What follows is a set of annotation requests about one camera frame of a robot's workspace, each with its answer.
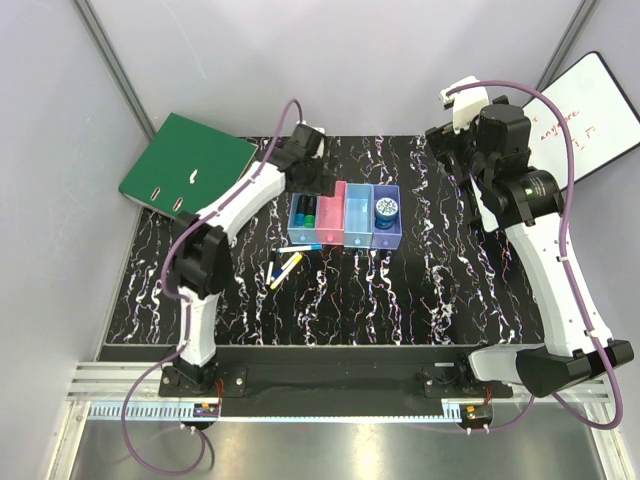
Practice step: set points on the aluminium frame rail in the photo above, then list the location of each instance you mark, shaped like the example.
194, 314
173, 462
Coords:
130, 391

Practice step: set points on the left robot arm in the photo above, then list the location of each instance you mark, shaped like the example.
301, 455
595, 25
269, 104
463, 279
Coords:
201, 266

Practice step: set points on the pink bin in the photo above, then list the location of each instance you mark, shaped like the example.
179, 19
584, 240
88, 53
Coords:
330, 223

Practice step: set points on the white whiteboard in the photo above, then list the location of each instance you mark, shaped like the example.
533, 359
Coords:
602, 121

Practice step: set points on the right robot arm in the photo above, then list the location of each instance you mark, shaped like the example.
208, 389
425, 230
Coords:
487, 146

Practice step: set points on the yellow-tipped white marker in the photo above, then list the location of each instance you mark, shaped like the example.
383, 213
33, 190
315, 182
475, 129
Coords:
292, 261

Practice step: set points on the green ring binder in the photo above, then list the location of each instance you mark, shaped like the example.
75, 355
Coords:
186, 166

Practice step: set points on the blue cleaning gel jar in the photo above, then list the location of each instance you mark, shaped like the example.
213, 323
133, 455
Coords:
386, 213

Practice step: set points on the green eraser cap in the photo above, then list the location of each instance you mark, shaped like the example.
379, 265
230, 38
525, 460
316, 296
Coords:
310, 219

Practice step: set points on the white blue-capped marker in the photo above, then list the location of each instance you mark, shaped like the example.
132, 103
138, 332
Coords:
299, 248

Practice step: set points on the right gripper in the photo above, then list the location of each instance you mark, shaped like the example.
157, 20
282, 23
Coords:
444, 139

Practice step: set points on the black marker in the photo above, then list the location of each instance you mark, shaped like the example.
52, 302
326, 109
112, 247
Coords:
311, 206

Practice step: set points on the thin white pen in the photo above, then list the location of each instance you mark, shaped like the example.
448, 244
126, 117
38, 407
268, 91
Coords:
270, 272

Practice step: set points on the light blue bin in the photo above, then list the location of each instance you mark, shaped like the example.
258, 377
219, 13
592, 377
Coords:
358, 216
300, 235

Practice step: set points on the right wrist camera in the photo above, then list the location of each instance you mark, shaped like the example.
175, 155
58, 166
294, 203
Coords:
466, 104

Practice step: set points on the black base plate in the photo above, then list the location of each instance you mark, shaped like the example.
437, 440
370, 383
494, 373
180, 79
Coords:
337, 383

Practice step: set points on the purple bin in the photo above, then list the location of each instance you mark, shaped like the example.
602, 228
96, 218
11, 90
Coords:
387, 239

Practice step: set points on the white marker blue tip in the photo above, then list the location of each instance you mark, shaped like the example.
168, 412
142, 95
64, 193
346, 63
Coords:
281, 276

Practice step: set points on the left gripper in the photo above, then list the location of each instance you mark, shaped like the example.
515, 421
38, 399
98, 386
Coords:
322, 185

